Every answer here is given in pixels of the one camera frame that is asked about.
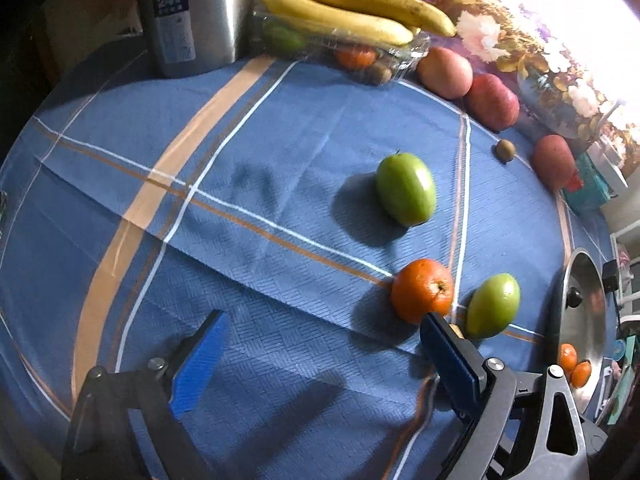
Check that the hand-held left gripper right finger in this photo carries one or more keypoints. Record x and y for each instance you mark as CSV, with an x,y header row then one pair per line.
x,y
447,360

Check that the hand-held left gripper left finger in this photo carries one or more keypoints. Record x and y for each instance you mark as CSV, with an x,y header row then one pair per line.
x,y
200,360

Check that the small green mango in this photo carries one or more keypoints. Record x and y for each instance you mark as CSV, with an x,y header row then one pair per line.
x,y
492,305

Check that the tangerine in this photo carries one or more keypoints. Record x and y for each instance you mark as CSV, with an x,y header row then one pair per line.
x,y
581,374
422,291
567,357
355,56

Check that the dark plum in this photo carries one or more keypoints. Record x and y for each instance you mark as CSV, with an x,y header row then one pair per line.
x,y
575,296

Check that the blue plaid tablecloth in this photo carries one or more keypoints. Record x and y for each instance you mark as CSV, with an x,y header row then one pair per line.
x,y
250,260

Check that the black power adapter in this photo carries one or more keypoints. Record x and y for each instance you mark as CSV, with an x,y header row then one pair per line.
x,y
611,276

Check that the teal plastic box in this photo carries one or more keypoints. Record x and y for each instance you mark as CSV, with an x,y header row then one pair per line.
x,y
592,190

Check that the dark red apple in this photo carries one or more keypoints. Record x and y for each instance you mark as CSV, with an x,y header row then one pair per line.
x,y
552,162

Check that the pink apple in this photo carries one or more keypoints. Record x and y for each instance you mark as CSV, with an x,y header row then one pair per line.
x,y
445,72

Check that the clear plastic fruit container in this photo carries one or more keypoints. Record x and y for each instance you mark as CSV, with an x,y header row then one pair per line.
x,y
345,52

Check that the green fruit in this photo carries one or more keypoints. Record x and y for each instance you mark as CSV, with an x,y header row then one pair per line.
x,y
285,39

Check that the stainless steel kettle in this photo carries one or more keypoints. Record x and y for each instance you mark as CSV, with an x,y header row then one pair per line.
x,y
195,15

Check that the floral wall poster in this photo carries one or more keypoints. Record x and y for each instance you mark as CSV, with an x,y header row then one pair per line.
x,y
525,25

